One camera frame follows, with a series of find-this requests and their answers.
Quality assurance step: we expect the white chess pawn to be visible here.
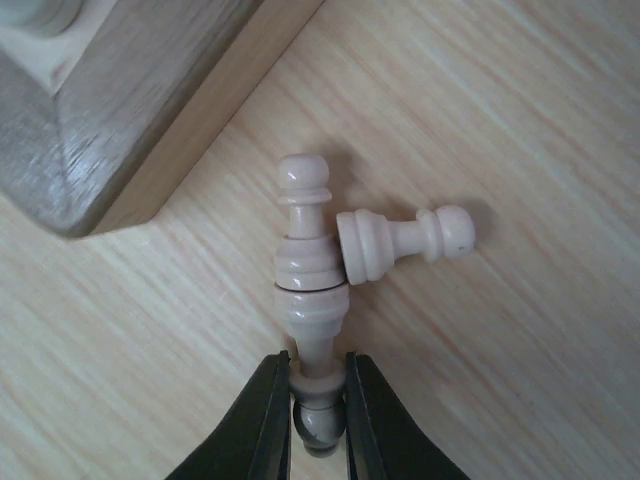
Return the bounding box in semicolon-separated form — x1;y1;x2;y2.
274;154;346;292
0;0;83;37
336;205;476;285

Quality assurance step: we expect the wooden chess board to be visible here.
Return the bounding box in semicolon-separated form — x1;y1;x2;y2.
1;1;319;238

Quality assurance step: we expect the white chess piece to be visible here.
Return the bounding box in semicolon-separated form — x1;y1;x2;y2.
274;284;349;455

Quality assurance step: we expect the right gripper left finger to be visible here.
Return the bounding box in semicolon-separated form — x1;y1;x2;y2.
168;350;291;480

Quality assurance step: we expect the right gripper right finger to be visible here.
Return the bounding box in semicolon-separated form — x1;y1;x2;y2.
345;352;469;480

